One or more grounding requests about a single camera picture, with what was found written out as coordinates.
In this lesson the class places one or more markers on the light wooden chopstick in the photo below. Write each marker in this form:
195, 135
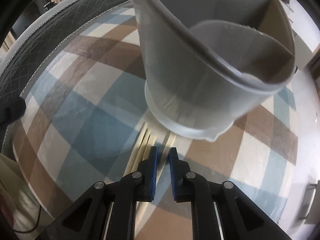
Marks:
167, 147
140, 152
135, 152
147, 147

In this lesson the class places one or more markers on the checked blue brown tablecloth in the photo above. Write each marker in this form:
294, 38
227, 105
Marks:
75, 135

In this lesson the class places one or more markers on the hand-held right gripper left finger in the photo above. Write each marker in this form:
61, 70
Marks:
153, 170

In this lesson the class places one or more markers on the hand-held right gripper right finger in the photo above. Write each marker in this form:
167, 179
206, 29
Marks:
173, 172

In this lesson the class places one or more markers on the grey utensil holder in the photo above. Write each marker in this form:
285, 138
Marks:
187, 100

